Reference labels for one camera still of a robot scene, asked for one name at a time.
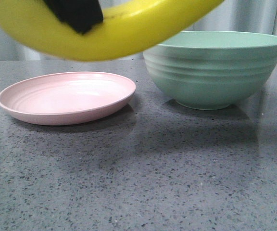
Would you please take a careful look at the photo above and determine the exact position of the green ribbed bowl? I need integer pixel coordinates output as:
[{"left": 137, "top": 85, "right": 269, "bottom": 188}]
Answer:
[{"left": 143, "top": 31, "right": 277, "bottom": 110}]

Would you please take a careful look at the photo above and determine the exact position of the white curtain backdrop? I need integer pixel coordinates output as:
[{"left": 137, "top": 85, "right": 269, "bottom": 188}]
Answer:
[{"left": 0, "top": 0, "right": 277, "bottom": 61}]

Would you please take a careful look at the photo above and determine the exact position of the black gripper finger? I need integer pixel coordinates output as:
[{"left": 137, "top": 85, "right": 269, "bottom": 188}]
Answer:
[{"left": 44, "top": 0, "right": 104, "bottom": 34}]

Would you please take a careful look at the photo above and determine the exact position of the pink plate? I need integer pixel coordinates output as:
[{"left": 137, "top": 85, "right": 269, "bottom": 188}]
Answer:
[{"left": 0, "top": 72, "right": 136, "bottom": 126}]

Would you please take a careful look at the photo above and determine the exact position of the yellow banana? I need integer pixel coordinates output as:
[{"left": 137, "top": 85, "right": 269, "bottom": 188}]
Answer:
[{"left": 0, "top": 0, "right": 220, "bottom": 61}]

